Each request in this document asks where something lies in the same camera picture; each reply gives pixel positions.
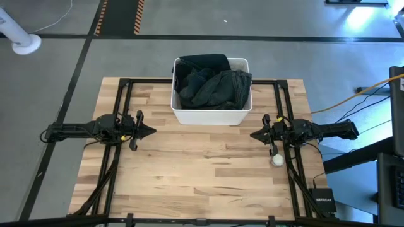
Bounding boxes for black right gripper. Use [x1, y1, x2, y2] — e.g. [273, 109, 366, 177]
[249, 113, 287, 157]

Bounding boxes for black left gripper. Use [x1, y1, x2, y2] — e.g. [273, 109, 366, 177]
[124, 110, 157, 151]

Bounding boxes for dark grey denim jeans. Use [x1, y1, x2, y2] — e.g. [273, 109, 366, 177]
[179, 68, 253, 111]

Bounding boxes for black garment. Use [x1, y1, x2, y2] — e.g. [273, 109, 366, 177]
[174, 54, 232, 94]

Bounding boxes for white ball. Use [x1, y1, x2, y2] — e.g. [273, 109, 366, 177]
[271, 153, 285, 167]

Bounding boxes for white plastic bin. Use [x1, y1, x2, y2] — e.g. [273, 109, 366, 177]
[170, 56, 253, 126]

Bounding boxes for orange black striped floor mat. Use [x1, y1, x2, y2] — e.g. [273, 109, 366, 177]
[93, 0, 145, 36]

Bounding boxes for black floor power strip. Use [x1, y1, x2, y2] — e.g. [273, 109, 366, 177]
[355, 86, 391, 96]

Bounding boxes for black workstation desk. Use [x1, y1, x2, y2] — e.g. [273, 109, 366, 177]
[322, 136, 404, 226]

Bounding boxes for black computer case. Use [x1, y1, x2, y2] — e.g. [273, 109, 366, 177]
[388, 65, 404, 158]

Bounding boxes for white pole with round base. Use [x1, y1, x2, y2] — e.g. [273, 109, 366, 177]
[0, 6, 42, 55]

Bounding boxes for black metal table frame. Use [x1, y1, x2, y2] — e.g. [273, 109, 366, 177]
[66, 78, 340, 227]

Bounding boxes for black Netgear switch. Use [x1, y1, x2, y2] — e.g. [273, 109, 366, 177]
[308, 187, 337, 214]

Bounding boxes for black floor cable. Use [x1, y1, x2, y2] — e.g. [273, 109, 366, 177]
[334, 82, 391, 124]
[342, 95, 391, 121]

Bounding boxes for white floor cable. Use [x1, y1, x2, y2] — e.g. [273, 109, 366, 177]
[30, 0, 73, 34]

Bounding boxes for yellow cable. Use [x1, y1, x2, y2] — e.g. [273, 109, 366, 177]
[311, 73, 404, 115]

